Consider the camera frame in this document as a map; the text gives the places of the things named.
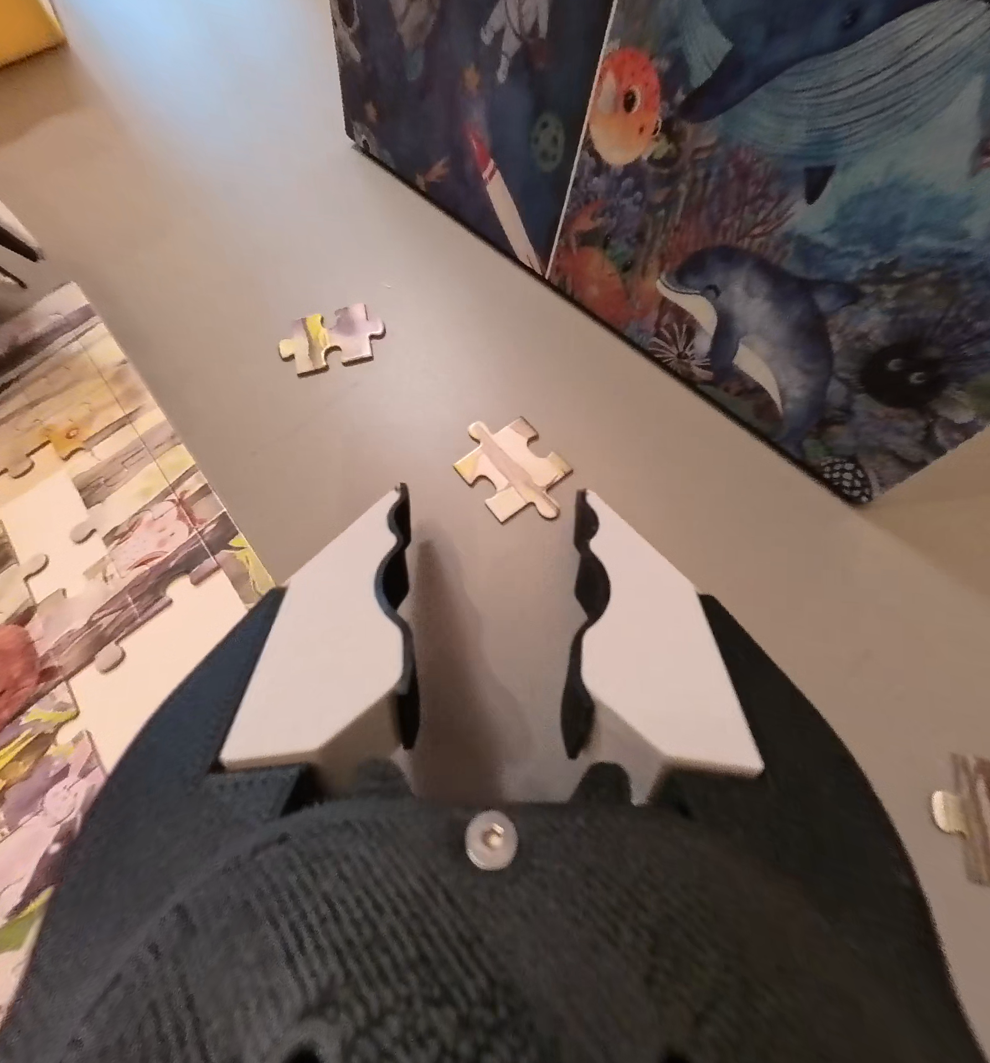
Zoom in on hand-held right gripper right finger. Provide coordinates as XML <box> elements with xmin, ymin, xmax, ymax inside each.
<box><xmin>560</xmin><ymin>490</ymin><xmax>766</xmax><ymax>804</ymax></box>

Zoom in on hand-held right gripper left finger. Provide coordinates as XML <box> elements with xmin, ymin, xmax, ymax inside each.
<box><xmin>219</xmin><ymin>483</ymin><xmax>421</xmax><ymax>787</ymax></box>

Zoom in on pale grey-banded puzzle piece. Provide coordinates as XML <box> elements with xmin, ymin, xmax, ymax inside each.
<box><xmin>453</xmin><ymin>417</ymin><xmax>573</xmax><ymax>524</ymax></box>

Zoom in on illustrated jigsaw puzzle board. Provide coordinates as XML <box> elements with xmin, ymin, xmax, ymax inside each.
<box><xmin>0</xmin><ymin>282</ymin><xmax>276</xmax><ymax>973</ymax></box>

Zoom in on yellow box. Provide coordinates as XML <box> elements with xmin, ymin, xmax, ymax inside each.
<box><xmin>0</xmin><ymin>0</ymin><xmax>66</xmax><ymax>84</ymax></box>

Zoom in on yellow cream puzzle piece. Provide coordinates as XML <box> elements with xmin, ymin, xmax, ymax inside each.
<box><xmin>279</xmin><ymin>303</ymin><xmax>386</xmax><ymax>376</ymax></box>

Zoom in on beige grey striped puzzle piece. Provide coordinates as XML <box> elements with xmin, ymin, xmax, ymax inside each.
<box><xmin>931</xmin><ymin>751</ymin><xmax>990</xmax><ymax>894</ymax></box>

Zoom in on colourful illustrated puzzle box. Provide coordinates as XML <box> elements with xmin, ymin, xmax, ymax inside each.
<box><xmin>329</xmin><ymin>0</ymin><xmax>990</xmax><ymax>506</ymax></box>

